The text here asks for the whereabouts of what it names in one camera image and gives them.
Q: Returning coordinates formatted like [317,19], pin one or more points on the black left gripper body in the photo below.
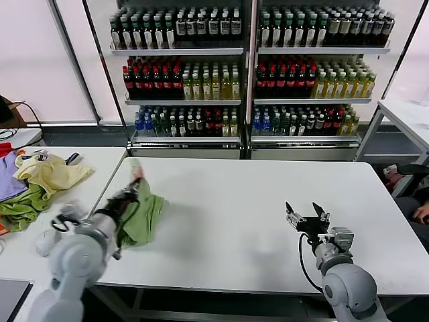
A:
[122,203]

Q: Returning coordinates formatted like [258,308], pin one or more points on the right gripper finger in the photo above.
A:
[295,221]
[323,216]

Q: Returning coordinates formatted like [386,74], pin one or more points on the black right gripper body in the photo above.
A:
[315,229]

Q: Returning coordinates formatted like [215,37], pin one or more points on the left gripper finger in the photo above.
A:
[130,188]
[136,184]

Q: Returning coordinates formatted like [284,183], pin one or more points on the green t-shirt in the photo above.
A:
[144,218]

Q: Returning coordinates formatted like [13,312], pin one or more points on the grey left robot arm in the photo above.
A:
[77,258]

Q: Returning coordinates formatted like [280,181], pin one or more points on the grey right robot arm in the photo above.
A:
[348,285]

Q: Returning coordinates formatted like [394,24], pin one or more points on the bystander in dark clothes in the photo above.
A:
[405,206]

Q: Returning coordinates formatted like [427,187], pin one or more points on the bystander hand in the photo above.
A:
[423,213]

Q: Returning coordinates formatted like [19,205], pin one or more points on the metal display shelf unit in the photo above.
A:
[184,152]
[301,153]

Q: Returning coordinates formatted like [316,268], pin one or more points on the blue water bottle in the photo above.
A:
[138,126]
[256,126]
[266,126]
[147,126]

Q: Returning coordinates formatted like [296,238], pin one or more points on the dark green soda bottle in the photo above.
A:
[276,126]
[155,126]
[164,126]
[285,126]

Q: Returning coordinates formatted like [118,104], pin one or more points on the navy white striped cloth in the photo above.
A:
[74,158]

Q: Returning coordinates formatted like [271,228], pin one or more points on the dark bottle white cap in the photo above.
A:
[173,127]
[320,126]
[199,127]
[182,127]
[190,127]
[302,127]
[294,127]
[311,126]

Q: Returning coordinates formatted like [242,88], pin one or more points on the pale yellow shirt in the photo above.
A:
[57,174]

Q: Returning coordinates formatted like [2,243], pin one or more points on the red white bundle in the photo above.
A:
[391,182]

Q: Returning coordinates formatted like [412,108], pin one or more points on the red cap cola bottle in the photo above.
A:
[218,127]
[128,84]
[311,84]
[271,84]
[137,84]
[147,84]
[291,84]
[261,84]
[167,84]
[329,125]
[338,125]
[157,84]
[281,84]
[177,84]
[301,84]
[208,127]

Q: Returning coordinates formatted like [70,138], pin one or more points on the yellow juice bottle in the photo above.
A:
[320,88]
[216,89]
[206,89]
[226,89]
[234,128]
[345,127]
[369,88]
[196,89]
[360,88]
[330,88]
[187,89]
[226,128]
[353,126]
[350,88]
[340,88]
[236,89]

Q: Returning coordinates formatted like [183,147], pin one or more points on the white vertical computer mouse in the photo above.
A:
[42,246]

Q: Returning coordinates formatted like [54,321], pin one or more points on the small silver black tag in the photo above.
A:
[42,157]

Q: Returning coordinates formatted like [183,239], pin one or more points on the black office chair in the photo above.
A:
[414,168]

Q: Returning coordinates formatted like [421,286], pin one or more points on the crumpled green cloth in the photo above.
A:
[20,211]

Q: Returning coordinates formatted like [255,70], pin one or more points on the purple cloth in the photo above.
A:
[10,177]

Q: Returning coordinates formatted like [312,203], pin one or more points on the thin black slanted strut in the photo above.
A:
[400,63]
[105,67]

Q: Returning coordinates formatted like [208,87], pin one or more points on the orange cloth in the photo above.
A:
[2,229]

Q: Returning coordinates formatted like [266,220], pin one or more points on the red cloth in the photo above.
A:
[5,149]

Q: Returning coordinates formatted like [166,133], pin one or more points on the brown cardboard box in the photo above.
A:
[18,112]

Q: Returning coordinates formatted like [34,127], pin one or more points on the grey laptop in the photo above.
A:
[13,298]

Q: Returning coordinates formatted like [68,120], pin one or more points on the dark bottle blue white label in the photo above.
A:
[202,28]
[181,28]
[236,27]
[214,27]
[225,27]
[191,28]

